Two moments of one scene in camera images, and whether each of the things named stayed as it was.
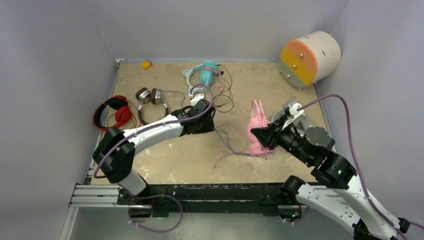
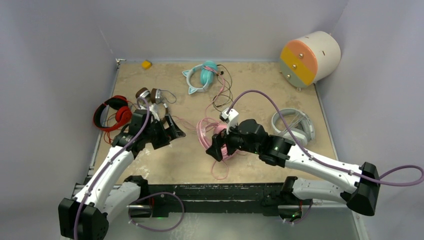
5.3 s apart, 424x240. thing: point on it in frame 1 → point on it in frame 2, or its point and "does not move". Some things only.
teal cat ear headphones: x=208 y=70 does not move
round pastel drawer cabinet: x=310 y=59 does not move
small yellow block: x=146 y=64 does not move
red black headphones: x=123 y=115 does not move
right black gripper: x=267 y=137 → x=215 y=150
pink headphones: x=257 y=146 → x=206 y=128
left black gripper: x=208 y=127 → x=171 y=132
